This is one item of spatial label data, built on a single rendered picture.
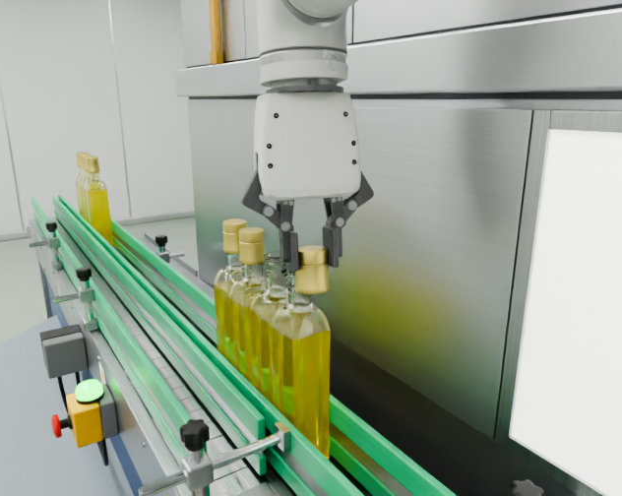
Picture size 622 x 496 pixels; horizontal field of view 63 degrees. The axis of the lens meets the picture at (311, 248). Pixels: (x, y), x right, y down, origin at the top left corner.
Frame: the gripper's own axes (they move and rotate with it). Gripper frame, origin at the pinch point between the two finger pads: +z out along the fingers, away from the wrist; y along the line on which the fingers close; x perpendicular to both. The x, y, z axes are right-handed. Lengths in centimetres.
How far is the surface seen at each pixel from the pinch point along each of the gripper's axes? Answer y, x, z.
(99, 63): 77, -594, -119
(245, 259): 4.5, -16.9, 4.0
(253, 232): 3.3, -16.2, 0.4
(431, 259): -14.5, -1.7, 2.9
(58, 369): 40, -64, 34
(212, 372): 9.8, -19.4, 20.2
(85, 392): 30, -40, 29
